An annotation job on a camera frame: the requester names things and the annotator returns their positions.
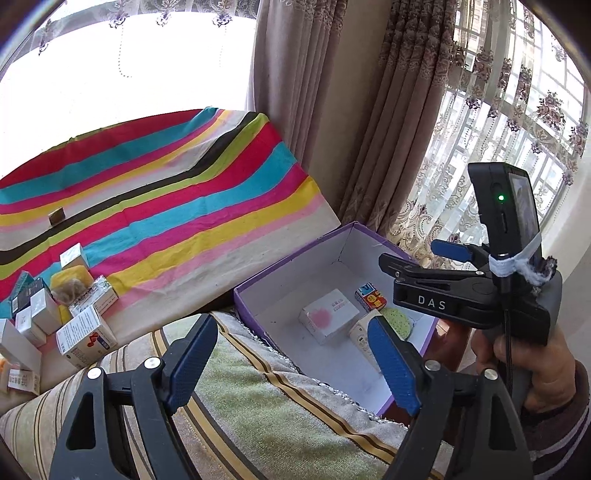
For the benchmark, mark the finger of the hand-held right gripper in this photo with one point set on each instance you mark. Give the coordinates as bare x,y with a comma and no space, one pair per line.
411,268
455,250

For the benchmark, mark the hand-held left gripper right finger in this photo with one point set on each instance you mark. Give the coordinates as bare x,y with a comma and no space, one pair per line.
392,364

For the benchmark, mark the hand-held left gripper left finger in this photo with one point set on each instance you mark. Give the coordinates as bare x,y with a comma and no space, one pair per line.
194,362

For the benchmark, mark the purple cardboard box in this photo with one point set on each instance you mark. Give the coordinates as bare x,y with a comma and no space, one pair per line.
332,369

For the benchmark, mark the white box red blue print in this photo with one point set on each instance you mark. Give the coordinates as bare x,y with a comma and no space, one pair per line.
85,341

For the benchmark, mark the yellow sponge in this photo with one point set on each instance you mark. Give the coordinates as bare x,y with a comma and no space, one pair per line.
69,278

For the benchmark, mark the teal rectangular box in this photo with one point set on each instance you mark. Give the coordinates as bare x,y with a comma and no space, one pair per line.
21,281

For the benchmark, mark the person's right forearm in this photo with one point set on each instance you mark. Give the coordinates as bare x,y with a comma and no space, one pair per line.
558,429

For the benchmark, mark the person's right hand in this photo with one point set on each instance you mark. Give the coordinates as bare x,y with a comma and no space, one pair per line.
556,369

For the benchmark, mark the plain white small box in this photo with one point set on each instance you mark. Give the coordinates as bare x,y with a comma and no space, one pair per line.
361,338

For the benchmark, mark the green round sponge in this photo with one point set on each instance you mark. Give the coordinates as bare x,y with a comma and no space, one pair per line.
397,321

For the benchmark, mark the small colourful cube box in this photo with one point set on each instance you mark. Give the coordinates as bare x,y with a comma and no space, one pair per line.
371,297

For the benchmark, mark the white box pink print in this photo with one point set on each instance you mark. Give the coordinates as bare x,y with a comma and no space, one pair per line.
328,314

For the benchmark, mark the striped sofa cushion cover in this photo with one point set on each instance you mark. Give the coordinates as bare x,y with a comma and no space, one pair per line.
258,415

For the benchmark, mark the white box red text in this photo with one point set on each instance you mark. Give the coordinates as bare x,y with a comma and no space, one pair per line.
94,293

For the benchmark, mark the patterned brown curtain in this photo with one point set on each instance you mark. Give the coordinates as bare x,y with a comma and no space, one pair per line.
397,115

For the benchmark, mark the silver cube box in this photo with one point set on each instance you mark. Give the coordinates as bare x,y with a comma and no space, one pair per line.
74,256
46,311

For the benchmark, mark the colourful striped cloth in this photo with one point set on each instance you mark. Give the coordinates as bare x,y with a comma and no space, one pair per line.
184,194

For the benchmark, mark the silver box black print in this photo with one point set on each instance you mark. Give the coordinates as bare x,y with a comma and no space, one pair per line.
28,327

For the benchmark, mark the white box printed label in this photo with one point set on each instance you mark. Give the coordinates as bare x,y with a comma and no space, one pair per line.
21,381

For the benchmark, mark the black rectangular box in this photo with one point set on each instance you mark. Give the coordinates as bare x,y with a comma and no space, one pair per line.
32,296

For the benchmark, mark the large plain white box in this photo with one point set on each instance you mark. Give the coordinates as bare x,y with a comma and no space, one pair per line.
16,344

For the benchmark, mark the small brown packet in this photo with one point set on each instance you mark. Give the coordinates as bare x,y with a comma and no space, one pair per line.
56,215

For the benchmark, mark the plain mauve curtain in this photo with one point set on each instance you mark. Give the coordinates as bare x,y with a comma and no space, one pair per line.
314,92

